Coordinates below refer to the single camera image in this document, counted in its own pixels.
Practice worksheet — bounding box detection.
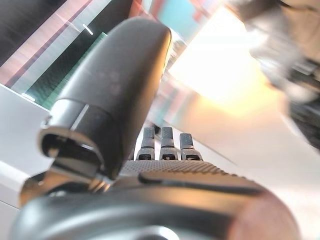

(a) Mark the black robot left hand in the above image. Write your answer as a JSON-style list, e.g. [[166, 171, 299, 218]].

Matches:
[[9, 18, 304, 240]]

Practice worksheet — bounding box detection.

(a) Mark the green textured mat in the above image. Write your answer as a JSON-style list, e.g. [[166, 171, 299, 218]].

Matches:
[[31, 31, 107, 107]]

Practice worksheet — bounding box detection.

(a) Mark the dark glass door panel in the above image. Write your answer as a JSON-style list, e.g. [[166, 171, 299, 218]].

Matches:
[[0, 0, 137, 68]]

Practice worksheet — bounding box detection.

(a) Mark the white cabinet panel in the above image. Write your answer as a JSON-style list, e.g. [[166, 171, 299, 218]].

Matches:
[[0, 83, 55, 210]]

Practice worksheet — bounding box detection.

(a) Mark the dark grey robot body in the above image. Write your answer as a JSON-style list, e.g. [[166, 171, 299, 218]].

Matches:
[[224, 0, 320, 151]]

